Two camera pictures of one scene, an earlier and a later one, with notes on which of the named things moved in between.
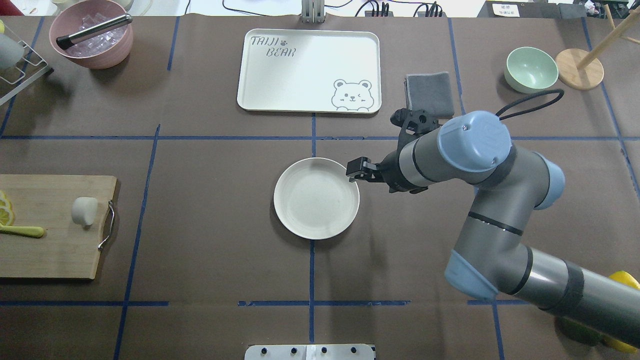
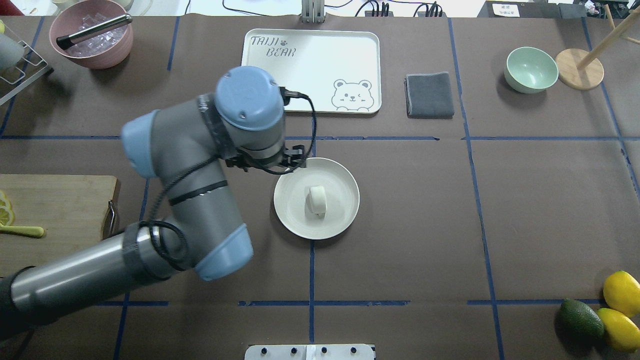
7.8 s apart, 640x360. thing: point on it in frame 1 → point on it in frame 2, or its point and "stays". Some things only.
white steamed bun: (84, 210) → (316, 200)
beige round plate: (314, 199) stays
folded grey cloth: (431, 92) stays
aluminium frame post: (313, 11) stays
